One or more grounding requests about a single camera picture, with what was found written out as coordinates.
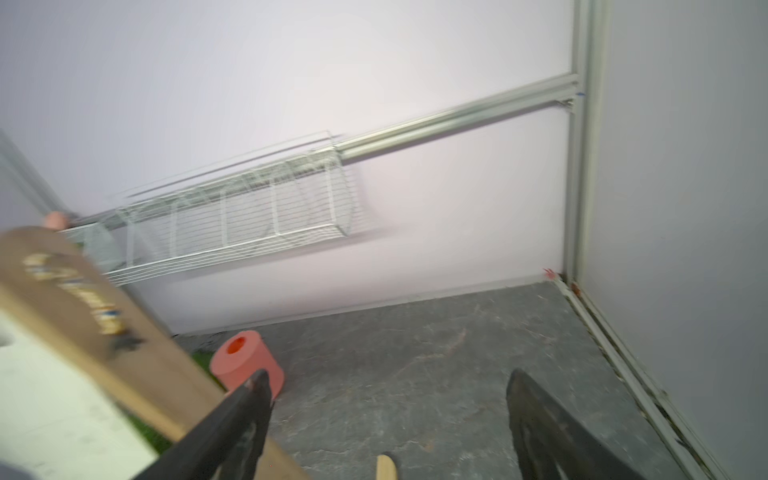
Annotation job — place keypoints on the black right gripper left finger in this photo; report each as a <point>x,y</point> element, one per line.
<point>227,443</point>

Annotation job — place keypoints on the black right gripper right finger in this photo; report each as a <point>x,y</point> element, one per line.
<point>550,443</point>

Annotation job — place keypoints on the pink watering can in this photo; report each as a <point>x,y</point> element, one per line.
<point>243,355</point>

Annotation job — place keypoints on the pink artificial tulip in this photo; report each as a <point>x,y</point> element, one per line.
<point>57,221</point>

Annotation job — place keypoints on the wooden drying rack frame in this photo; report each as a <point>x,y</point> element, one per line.
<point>49,286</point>

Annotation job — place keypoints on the white wire basket long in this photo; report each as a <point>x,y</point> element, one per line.
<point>280,198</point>

